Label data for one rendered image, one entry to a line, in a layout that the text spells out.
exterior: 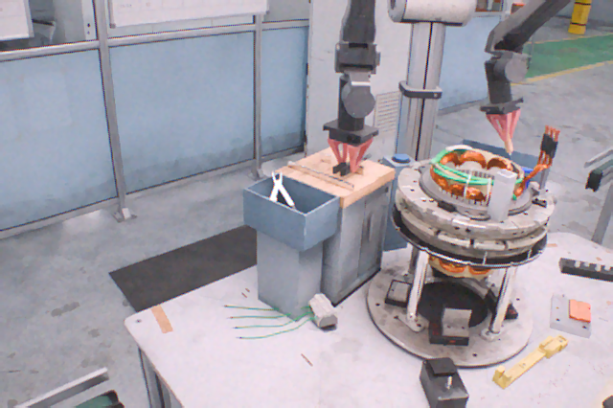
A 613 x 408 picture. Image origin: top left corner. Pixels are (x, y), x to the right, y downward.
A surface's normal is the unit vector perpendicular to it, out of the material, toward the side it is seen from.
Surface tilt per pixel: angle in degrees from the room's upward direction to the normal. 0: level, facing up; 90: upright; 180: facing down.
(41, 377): 0
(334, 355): 0
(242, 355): 0
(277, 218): 90
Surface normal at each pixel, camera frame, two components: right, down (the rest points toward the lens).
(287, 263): -0.64, 0.33
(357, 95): 0.04, 0.47
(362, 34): 0.03, 0.69
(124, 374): 0.04, -0.89
